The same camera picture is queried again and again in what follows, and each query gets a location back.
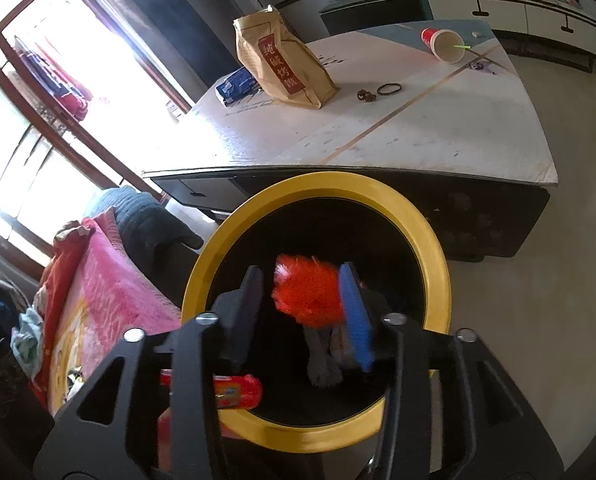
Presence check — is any red snack wrapper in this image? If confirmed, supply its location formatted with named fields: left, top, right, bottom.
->
left=159, top=369, right=263, bottom=410

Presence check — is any red cloth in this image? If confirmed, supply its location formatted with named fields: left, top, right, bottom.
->
left=40, top=217, right=96, bottom=401

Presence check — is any red paper cup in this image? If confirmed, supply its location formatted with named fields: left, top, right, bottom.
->
left=420, top=27, right=468, bottom=65

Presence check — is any pink yellow printed blanket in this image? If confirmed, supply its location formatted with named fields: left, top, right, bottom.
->
left=48, top=205, right=183, bottom=471

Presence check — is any black white low cabinet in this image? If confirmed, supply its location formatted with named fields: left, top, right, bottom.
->
left=320, top=0, right=596, bottom=73

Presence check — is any yellow black trash bin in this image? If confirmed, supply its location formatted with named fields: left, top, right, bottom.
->
left=181, top=171, right=451, bottom=455

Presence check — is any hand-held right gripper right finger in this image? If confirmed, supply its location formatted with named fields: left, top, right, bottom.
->
left=339, top=261, right=565, bottom=480

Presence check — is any dark blue quilted cover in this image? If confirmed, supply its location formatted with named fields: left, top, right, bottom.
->
left=85, top=186, right=203, bottom=286

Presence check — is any light blue cloth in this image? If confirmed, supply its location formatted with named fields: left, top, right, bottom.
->
left=10, top=305, right=46, bottom=376

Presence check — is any white coffee table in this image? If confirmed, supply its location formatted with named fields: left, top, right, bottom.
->
left=142, top=19, right=559, bottom=261

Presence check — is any brown paper bag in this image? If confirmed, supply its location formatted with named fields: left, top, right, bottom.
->
left=234, top=5, right=341, bottom=111

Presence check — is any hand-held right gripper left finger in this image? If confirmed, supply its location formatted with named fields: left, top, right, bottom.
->
left=32, top=265, right=265, bottom=480

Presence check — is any wooden window frame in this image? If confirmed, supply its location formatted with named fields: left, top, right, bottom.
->
left=0, top=0, right=193, bottom=261

